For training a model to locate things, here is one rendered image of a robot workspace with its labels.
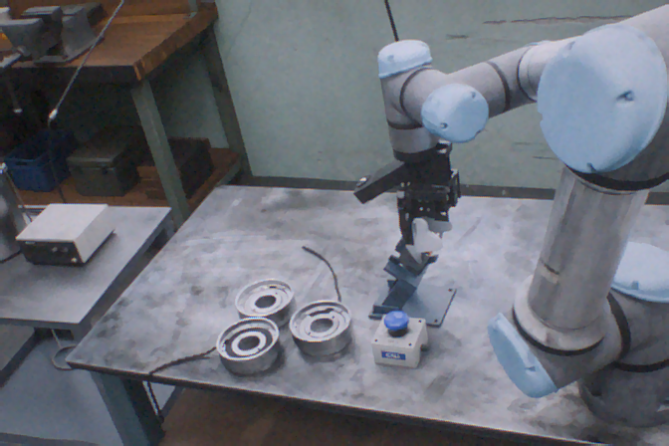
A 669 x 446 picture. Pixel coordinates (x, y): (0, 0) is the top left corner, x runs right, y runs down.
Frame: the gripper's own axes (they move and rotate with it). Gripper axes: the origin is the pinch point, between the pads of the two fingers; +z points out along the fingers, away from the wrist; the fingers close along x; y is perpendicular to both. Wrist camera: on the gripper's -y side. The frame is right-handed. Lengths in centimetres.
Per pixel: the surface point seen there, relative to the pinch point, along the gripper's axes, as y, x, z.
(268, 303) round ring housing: -28.0, -6.1, 10.8
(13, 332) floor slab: -182, 46, 91
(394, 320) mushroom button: -0.2, -12.7, 4.4
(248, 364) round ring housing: -22.4, -23.1, 9.0
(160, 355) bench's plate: -41.5, -22.2, 11.8
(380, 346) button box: -2.0, -15.6, 7.9
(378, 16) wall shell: -65, 146, 14
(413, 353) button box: 3.3, -15.3, 8.5
